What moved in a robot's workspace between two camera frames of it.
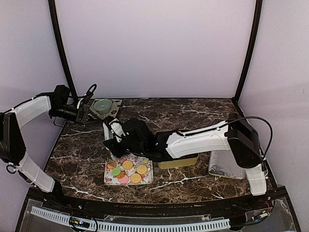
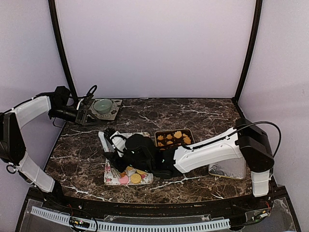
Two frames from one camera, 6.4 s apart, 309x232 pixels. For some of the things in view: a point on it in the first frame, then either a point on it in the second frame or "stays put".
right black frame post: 258,17 stays put
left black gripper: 81,116 stays put
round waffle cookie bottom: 135,178 stays put
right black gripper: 113,147 → 113,158
